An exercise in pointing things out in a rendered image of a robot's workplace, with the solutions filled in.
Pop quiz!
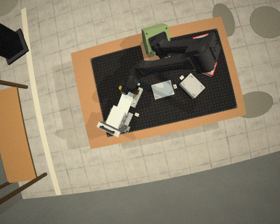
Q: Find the grey shelf rack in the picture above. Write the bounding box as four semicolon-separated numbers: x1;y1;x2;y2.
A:
100;112;133;134

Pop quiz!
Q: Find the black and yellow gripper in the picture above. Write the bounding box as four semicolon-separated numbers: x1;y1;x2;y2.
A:
119;82;140;99

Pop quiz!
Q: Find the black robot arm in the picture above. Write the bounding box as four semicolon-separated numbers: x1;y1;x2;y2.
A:
121;32;221;95

